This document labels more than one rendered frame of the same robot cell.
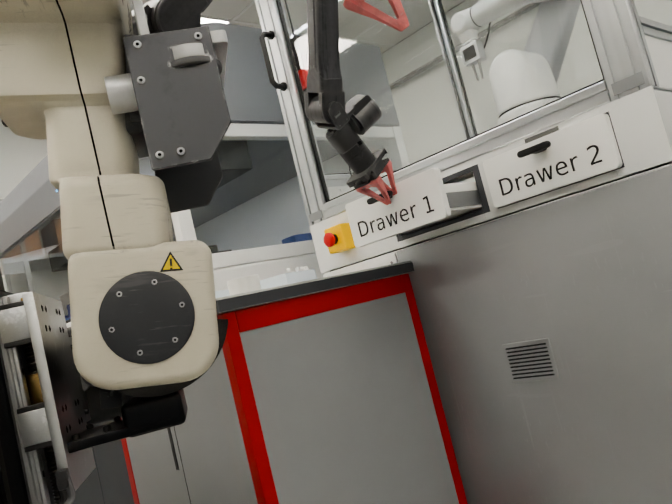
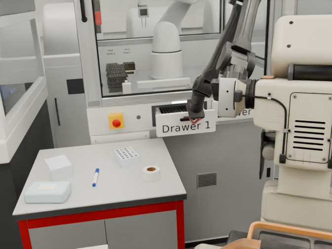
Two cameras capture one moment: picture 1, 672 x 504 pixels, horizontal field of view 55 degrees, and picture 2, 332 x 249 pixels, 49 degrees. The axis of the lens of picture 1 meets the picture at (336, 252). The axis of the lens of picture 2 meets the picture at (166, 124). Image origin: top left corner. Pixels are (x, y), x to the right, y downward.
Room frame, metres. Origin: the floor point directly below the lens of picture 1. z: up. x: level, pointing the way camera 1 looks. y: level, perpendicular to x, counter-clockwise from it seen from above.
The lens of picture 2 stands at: (0.63, 1.25, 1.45)
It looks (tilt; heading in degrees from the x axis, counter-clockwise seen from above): 19 degrees down; 305
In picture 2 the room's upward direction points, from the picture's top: 3 degrees counter-clockwise
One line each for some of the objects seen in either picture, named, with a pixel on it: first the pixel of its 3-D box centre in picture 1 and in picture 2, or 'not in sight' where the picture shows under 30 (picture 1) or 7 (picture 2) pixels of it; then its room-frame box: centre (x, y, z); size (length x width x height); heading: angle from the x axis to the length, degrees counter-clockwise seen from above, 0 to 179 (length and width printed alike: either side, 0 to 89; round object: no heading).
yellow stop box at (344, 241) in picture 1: (339, 238); (116, 120); (1.81, -0.02, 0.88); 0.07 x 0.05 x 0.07; 43
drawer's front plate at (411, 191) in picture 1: (394, 210); (186, 123); (1.48, -0.15, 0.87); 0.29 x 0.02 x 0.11; 43
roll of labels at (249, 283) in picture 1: (244, 287); (151, 173); (1.43, 0.21, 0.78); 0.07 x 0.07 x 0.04
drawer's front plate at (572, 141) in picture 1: (547, 163); (238, 108); (1.35, -0.47, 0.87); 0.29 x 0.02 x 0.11; 43
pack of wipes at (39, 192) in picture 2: not in sight; (48, 191); (1.68, 0.52, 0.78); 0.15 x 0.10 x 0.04; 30
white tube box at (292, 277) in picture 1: (289, 282); (126, 156); (1.62, 0.13, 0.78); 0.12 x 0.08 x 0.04; 148
